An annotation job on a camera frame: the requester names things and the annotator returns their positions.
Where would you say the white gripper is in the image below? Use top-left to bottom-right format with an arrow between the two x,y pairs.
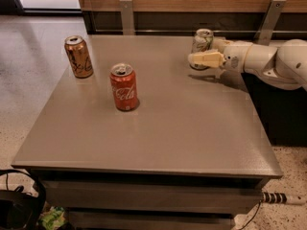
188,37 -> 252,72

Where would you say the thin black cable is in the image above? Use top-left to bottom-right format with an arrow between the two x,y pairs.
238,201 -> 263,230

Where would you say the left metal wall bracket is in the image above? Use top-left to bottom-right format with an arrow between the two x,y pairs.
120,0 -> 135,35

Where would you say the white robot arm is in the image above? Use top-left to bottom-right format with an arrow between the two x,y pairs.
188,39 -> 307,90

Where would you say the red Coca-Cola can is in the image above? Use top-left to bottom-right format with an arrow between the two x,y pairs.
109,63 -> 138,111

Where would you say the right metal wall bracket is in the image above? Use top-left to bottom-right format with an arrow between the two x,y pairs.
254,0 -> 286,45

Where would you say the metal wall bracket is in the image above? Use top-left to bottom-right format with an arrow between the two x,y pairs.
254,0 -> 286,45
120,0 -> 135,35

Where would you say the gold brown soda can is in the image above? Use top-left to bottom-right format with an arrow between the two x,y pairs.
64,35 -> 93,79

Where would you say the grey table with drawers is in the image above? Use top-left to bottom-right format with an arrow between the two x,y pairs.
13,35 -> 282,230

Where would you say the green snack bag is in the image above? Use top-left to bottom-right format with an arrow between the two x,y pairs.
38,207 -> 67,230

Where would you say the white green 7up can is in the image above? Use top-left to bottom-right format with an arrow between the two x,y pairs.
190,28 -> 215,71

